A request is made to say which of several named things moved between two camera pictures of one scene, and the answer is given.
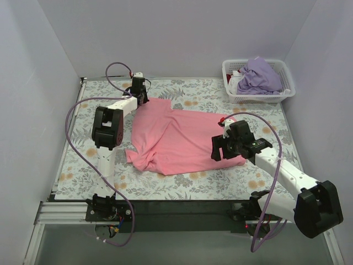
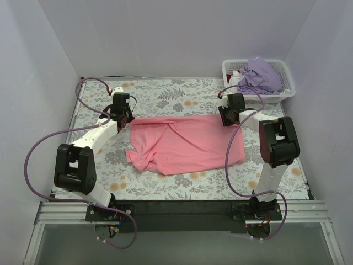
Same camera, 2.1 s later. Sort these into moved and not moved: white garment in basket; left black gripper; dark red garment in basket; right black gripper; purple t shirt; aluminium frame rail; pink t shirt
Moved: pink t shirt; left black gripper; right black gripper
Not moved: white garment in basket; aluminium frame rail; purple t shirt; dark red garment in basket
